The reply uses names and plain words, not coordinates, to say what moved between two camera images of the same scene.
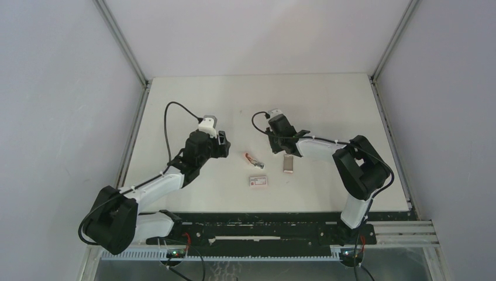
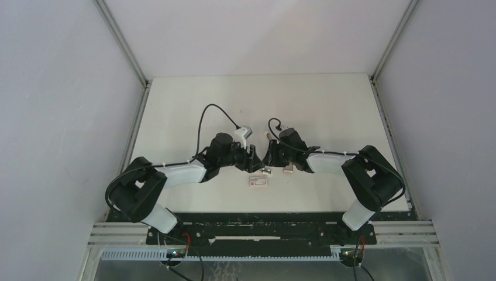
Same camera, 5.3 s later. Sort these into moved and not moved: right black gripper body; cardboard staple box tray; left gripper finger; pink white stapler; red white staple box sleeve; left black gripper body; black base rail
Moved: pink white stapler; left gripper finger; left black gripper body; right black gripper body
Not moved: red white staple box sleeve; black base rail; cardboard staple box tray
